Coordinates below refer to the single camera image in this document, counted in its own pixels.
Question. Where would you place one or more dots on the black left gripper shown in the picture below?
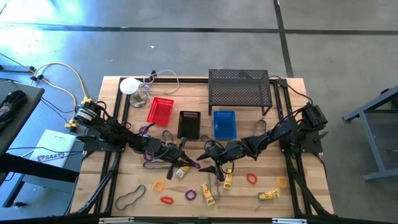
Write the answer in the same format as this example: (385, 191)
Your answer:
(172, 154)

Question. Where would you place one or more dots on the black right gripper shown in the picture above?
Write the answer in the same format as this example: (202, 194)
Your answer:
(228, 152)

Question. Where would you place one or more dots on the blue plastic basket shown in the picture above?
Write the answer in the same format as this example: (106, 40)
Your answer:
(224, 124)

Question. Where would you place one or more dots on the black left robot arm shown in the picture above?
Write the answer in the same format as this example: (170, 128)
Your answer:
(115, 129)

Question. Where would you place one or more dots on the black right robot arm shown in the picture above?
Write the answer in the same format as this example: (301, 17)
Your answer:
(286, 127)

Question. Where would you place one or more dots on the grey desk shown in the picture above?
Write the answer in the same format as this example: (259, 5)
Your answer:
(25, 102)

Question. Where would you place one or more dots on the black plastic basket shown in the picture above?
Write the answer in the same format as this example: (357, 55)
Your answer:
(189, 124)

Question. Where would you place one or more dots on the red plastic basket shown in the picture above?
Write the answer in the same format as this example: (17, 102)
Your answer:
(160, 112)

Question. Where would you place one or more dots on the black perforated metal shelf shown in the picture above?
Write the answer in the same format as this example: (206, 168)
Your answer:
(239, 87)

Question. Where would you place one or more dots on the white mushroom lamp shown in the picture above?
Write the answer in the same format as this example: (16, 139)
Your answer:
(129, 85)

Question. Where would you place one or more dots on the white booklet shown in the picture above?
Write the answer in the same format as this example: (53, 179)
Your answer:
(53, 146)

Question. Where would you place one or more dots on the black metal beam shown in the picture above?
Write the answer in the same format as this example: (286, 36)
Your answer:
(37, 166)

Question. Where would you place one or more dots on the grey side table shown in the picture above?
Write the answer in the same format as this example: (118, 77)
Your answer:
(370, 105)

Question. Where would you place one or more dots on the black gloves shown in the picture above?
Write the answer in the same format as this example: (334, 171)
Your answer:
(12, 102)

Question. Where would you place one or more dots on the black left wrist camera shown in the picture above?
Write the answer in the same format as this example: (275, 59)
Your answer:
(183, 143)

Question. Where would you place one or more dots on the black table-level camera box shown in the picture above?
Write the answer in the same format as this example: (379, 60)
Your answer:
(202, 220)

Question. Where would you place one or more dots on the silver aluminium bracket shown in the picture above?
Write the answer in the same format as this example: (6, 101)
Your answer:
(289, 221)
(116, 220)

